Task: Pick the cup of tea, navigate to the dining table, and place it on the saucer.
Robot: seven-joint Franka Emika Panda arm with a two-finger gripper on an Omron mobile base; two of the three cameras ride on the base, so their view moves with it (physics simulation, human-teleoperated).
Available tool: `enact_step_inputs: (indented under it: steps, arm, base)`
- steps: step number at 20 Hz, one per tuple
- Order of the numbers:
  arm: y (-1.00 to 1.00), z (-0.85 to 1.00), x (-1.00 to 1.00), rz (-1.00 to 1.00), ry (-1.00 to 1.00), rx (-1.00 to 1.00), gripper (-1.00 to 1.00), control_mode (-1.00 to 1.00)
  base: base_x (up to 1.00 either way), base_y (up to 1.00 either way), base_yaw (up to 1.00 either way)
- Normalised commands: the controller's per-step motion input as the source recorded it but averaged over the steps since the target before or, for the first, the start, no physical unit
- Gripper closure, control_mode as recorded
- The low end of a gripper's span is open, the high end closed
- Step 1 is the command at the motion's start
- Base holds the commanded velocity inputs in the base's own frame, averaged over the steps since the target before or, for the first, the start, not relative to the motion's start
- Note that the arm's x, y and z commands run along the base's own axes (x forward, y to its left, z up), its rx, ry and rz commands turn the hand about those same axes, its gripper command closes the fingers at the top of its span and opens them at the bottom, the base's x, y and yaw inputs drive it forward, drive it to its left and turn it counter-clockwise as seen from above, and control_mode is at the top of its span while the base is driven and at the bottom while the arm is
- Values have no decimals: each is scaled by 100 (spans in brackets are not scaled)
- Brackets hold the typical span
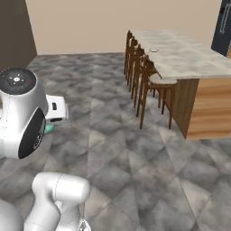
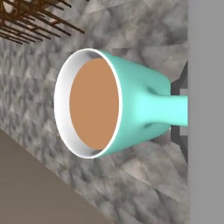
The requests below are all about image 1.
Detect dark blue-grey tall appliance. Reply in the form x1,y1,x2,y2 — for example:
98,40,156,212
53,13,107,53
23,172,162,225
210,0,231,58

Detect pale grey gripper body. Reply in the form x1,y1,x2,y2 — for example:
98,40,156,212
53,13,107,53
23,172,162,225
45,115,69,125

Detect wooden bar stool pale seat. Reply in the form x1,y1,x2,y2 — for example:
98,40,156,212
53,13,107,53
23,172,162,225
131,43,151,110
135,55,179,131
123,29,134,81
127,36,142,94

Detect dark brown tall cabinet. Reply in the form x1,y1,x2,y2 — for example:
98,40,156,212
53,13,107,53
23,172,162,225
0,0,38,72

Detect marble top wooden dining island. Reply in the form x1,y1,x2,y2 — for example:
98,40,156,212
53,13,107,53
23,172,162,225
130,28,231,141

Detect teal cup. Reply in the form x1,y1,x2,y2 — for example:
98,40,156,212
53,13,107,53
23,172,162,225
44,123,57,134

